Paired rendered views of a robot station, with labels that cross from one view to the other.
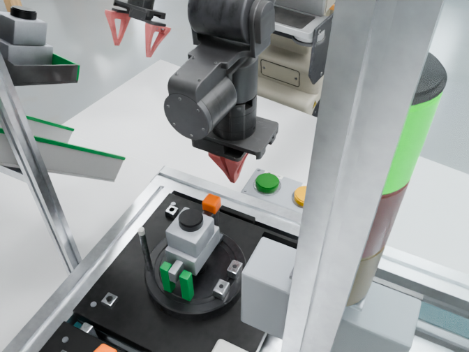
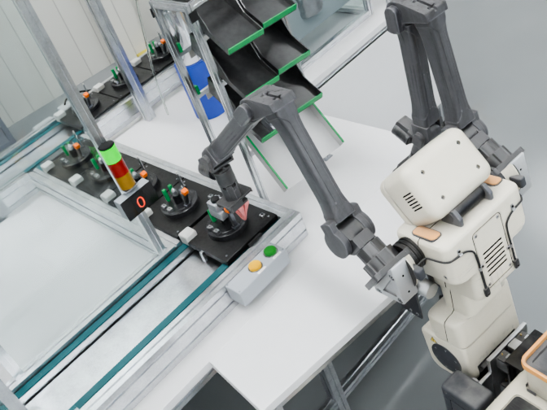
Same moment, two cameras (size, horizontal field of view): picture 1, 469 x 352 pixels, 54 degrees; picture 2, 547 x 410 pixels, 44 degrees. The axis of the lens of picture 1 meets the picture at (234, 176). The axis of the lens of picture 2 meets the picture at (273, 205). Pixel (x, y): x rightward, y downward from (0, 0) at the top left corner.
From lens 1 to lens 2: 2.16 m
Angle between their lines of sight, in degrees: 82
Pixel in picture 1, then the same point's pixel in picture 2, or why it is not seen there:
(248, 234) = (240, 242)
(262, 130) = (226, 203)
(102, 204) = (316, 207)
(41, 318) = not seen: hidden behind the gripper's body
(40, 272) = (282, 195)
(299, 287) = not seen: hidden behind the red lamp
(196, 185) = (281, 225)
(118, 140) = (370, 206)
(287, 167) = (321, 288)
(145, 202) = (277, 208)
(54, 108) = not seen: outside the picture
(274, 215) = (251, 255)
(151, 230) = (255, 211)
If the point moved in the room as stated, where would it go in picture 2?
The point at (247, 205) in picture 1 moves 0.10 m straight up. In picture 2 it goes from (261, 245) to (251, 222)
